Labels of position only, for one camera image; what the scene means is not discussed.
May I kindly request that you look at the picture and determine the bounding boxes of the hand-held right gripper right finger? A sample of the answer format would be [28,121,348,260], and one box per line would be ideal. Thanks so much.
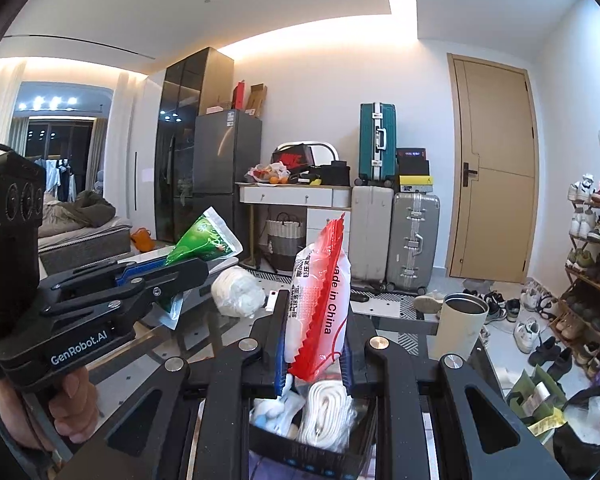
[342,310,571,480]

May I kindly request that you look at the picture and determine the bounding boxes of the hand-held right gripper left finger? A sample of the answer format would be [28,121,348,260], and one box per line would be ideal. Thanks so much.
[55,290,293,480]

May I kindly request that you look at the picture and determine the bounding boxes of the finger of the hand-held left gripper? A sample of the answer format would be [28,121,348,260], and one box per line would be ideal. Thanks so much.
[40,258,212,318]
[37,260,153,293]

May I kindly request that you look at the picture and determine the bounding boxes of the green white packet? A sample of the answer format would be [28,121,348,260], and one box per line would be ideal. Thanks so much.
[150,206,244,331]

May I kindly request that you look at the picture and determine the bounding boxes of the white plush toy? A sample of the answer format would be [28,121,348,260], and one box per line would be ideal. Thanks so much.
[252,392,306,436]

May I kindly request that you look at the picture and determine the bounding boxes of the white rope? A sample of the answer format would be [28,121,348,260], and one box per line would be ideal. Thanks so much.
[297,379,368,448]

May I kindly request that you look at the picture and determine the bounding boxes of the red white cotton packet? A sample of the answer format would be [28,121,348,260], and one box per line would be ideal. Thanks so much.
[284,212,353,382]

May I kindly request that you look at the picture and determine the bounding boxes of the black cardboard box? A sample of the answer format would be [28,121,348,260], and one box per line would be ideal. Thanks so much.
[247,390,381,478]

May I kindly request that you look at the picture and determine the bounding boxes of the person's left hand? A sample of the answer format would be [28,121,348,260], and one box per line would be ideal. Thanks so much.
[49,366,101,436]

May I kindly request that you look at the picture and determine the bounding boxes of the orange bag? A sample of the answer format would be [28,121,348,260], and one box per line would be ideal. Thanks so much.
[130,227,156,253]

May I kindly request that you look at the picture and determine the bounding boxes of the grey sofa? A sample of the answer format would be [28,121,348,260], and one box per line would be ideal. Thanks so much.
[37,217,133,276]

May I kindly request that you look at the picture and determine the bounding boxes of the white plastic bag bundle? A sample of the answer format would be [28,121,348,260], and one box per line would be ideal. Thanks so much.
[211,266,266,318]

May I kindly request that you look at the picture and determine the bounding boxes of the olive coat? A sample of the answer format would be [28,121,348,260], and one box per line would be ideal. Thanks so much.
[40,190,116,238]

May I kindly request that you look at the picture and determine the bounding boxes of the hanging clothes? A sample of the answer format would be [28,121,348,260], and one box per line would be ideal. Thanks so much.
[32,157,83,201]

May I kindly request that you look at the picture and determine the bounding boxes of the cream tumbler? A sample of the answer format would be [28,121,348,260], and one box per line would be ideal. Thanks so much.
[437,294,490,366]

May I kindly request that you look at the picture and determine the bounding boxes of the wicker basket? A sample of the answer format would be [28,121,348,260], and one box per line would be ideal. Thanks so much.
[266,212,308,273]

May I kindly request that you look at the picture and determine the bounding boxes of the beige curtain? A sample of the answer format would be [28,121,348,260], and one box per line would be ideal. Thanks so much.
[85,117,112,193]

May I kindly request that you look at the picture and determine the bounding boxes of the grey refrigerator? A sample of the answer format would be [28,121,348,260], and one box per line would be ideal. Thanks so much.
[192,108,263,261]

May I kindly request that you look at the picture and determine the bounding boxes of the beige suitcase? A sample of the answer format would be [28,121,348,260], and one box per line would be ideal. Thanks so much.
[349,186,396,283]

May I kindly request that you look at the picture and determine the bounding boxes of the bag of fruit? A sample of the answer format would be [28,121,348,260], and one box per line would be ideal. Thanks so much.
[245,162,291,185]

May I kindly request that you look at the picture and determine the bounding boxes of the silver suitcase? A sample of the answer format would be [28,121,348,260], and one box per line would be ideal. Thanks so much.
[385,191,441,297]

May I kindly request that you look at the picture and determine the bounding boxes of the white dresser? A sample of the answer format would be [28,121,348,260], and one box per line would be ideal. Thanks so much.
[236,182,353,271]

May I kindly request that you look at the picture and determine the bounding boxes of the dark glass cabinet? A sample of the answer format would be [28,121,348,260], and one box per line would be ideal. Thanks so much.
[155,47,235,246]

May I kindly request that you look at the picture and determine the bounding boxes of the green paper bag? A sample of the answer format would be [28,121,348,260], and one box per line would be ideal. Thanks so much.
[507,365,568,436]

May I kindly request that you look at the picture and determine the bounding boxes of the scattered sneakers group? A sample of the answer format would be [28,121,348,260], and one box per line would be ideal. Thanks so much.
[412,277,576,381]

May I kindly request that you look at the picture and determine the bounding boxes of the brown cardboard box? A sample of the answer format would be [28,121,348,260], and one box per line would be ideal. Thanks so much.
[245,83,268,118]

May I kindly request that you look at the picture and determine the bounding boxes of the white rounded mirror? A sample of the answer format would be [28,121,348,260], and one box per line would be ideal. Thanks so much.
[275,140,340,168]

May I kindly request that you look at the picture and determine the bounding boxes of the dark box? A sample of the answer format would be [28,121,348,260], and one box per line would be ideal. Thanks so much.
[396,147,429,177]

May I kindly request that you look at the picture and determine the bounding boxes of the teal suitcase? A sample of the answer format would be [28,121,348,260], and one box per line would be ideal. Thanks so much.
[357,102,398,188]

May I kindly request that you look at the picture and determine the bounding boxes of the black trash bag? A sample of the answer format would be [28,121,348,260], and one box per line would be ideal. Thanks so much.
[552,385,600,478]

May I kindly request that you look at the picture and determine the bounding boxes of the tan wooden door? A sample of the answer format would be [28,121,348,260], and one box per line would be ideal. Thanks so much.
[446,52,539,285]

